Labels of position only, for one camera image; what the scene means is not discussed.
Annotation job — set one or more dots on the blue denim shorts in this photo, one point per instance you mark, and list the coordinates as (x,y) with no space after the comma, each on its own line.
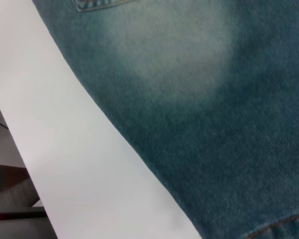
(189,124)

